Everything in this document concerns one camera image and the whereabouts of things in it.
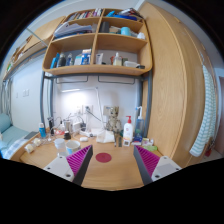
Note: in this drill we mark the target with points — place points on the black electric shaver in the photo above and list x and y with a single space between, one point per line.
51 126

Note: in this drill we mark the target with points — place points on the bed with teal sheet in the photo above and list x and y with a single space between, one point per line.
13 136

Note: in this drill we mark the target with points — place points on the white mug with blue print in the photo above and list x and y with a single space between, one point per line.
73 146

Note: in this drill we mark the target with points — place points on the small blue bottle white cap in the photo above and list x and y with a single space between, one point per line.
42 131

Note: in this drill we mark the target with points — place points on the small black jar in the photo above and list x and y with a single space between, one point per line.
67 135

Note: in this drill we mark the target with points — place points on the small white display device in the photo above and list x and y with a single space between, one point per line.
126 143

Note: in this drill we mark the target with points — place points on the pink white small packet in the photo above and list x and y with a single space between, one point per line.
147 142

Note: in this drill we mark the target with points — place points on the teal pillow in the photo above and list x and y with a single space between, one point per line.
4 122

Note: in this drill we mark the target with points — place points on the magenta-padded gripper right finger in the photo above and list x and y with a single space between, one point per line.
148 160

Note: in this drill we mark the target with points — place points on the white charger block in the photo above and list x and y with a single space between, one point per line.
77 127

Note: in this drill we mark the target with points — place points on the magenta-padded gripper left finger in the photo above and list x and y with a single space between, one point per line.
78 160

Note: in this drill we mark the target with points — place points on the grey striped curtain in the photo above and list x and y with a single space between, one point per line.
6 96

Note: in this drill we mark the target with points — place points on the wooden shelf unit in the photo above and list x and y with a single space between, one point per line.
96 41

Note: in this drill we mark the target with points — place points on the clear blue spray bottle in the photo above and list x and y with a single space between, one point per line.
140 125

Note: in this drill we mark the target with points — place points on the green striped towel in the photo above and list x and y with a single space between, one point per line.
206 116

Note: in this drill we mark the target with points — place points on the wooden wardrobe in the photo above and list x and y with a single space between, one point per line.
173 83

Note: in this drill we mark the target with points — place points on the white pump bottle red cap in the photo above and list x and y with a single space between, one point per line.
128 131

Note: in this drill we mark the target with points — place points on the flat round red coaster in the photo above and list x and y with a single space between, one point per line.
103 157

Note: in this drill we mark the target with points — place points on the wooden bunk rail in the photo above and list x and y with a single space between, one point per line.
36 38

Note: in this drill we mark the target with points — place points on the small green pack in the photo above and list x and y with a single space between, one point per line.
150 148

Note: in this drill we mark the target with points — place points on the grey metal bed frame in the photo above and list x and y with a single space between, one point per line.
42 100

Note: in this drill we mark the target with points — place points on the white tissue bag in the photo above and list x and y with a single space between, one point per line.
106 137

